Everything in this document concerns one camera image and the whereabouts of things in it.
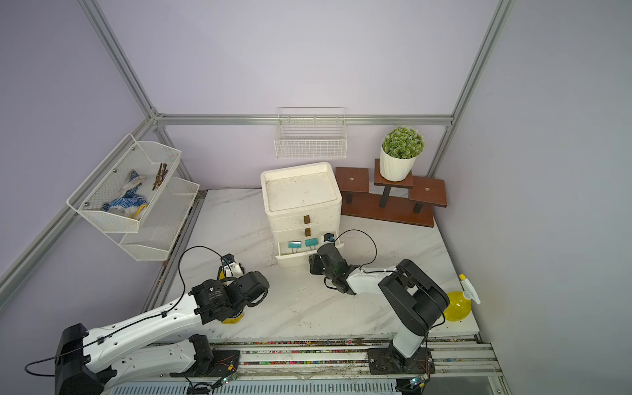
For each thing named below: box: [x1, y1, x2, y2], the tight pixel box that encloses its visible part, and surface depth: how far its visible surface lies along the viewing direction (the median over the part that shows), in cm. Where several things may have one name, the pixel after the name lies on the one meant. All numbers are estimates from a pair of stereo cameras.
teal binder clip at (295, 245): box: [288, 241, 303, 254], surface depth 100 cm
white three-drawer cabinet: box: [260, 162, 344, 269], surface depth 90 cm
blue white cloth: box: [101, 169, 148, 221], surface depth 73 cm
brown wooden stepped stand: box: [335, 158, 448, 228], surface depth 109 cm
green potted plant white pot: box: [379, 125, 425, 182], surface depth 85 cm
